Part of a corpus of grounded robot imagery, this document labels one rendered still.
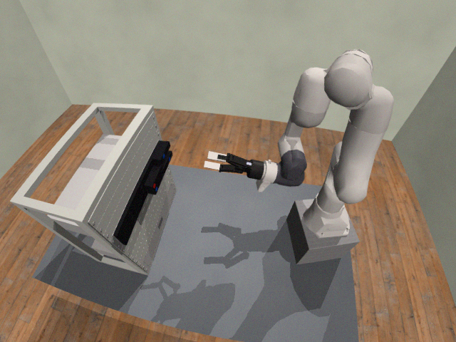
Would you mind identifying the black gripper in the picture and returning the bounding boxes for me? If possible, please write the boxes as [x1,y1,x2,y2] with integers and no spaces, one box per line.
[204,151,264,180]

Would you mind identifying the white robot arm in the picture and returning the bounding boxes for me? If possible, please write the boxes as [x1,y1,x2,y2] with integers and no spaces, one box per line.
[256,49,394,238]

